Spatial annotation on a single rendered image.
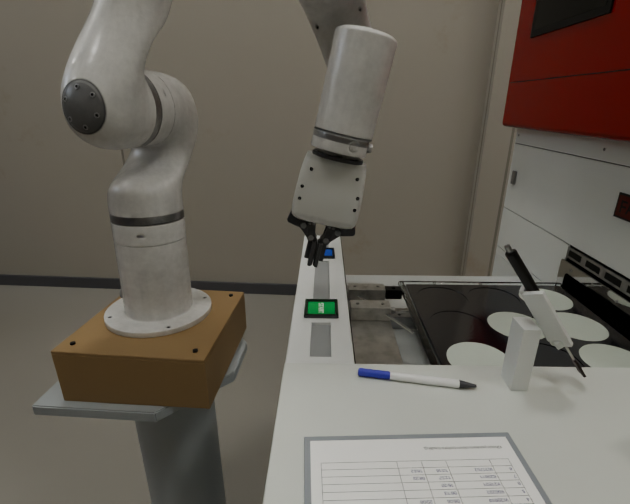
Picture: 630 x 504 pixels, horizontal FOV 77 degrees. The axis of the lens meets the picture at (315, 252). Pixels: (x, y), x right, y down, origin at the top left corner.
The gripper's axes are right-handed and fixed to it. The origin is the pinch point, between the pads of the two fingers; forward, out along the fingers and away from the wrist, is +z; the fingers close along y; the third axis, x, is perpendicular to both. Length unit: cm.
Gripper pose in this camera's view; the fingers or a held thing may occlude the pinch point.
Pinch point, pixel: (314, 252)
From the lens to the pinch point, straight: 62.3
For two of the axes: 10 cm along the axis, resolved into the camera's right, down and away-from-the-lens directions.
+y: -9.8, -2.1, -0.6
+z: -2.2, 9.1, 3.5
